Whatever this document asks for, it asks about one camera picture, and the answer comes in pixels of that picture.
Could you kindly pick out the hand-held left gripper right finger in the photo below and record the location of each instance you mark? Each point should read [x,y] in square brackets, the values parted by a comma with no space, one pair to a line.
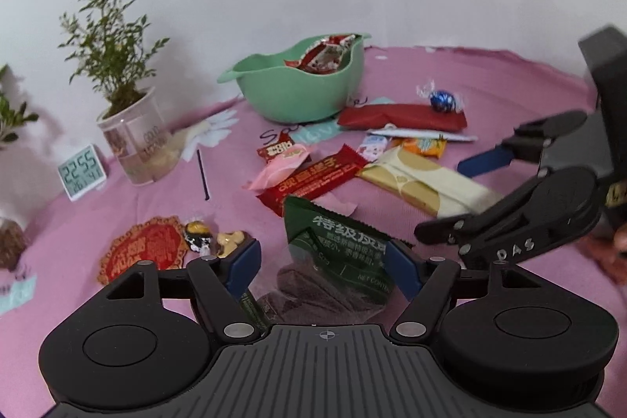
[404,271]

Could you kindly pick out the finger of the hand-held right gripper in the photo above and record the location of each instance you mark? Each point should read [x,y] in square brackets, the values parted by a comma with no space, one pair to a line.
[485,161]
[490,227]

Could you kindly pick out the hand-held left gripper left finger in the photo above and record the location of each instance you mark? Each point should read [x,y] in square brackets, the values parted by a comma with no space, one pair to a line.
[243,264]

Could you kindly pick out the orange candy packet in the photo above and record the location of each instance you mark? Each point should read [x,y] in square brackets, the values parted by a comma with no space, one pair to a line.
[423,146]

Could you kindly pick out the white blue thin packet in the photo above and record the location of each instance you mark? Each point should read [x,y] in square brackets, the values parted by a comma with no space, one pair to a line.
[426,134]

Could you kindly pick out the gold cream bar packet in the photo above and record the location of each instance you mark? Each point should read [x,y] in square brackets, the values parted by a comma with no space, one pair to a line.
[421,180]

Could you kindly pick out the green date snack packet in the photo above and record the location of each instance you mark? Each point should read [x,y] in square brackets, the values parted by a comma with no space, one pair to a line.
[338,241]

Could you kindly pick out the pink peach snack packet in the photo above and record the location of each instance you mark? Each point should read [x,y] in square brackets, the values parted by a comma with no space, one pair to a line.
[277,168]

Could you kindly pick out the red bar packet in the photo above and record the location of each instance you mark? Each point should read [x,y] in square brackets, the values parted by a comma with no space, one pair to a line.
[313,180]

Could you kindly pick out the green plastic bowl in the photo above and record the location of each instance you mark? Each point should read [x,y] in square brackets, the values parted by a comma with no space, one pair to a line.
[294,95]

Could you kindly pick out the red printed snack packet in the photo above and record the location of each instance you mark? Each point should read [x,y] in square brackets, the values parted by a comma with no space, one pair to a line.
[318,58]

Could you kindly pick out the person's right hand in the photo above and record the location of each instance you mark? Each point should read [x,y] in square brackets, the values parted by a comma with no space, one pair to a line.
[612,261]

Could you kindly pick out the black yellow wrapped candy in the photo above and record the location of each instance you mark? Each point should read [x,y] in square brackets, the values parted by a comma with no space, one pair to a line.
[198,237]

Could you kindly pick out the blue foil wrapped candy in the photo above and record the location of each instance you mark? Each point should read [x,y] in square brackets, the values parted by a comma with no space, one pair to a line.
[443,100]

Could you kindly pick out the dark red flat packet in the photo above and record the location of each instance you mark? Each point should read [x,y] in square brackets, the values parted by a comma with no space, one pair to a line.
[401,117]

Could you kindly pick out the thin black stick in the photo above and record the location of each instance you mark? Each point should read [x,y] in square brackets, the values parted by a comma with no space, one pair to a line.
[202,175]

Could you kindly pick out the small white pink packet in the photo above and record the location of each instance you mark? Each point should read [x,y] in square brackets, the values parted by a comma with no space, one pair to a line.
[372,147]

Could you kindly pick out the pink printed tablecloth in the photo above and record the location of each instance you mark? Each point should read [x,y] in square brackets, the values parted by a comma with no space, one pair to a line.
[147,202]

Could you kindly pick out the small red candy packet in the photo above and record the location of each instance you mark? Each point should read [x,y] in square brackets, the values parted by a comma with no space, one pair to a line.
[274,149]

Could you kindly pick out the plant in white cup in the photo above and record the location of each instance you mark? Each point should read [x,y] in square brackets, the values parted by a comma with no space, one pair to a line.
[142,139]

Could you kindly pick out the white digital clock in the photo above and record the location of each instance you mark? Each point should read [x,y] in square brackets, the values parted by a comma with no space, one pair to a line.
[81,173]

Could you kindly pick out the leafy plant in glass vase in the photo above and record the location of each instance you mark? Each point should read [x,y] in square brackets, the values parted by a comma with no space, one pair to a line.
[7,246]

